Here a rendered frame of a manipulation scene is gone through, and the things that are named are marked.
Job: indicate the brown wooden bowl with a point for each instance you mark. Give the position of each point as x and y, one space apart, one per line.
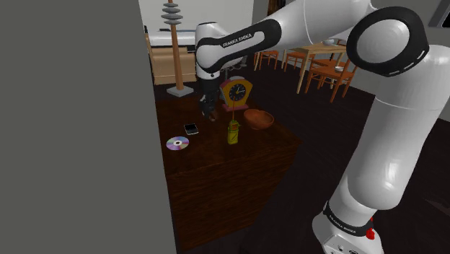
258 119

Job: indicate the yellow clock with red base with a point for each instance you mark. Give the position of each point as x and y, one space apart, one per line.
237 92

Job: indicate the yellow green bottle with stick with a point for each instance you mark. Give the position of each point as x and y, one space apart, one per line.
232 135

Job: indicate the wooden floor lamp, grey discs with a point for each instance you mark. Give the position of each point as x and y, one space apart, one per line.
177 59

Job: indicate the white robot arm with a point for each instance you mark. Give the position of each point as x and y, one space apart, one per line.
397 147

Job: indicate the orange wooden chair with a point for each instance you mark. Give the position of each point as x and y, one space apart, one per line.
330 74
269 56
298 58

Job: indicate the light wooden dining table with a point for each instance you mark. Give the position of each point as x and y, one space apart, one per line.
316 48

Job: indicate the tan and white bed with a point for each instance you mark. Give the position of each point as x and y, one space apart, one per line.
165 65

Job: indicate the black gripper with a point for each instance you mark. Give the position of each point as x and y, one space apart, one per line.
210 89

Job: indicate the small black phone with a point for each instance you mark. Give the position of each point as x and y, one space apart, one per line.
191 129

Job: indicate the shiny compact disc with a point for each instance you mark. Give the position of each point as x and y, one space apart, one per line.
177 143

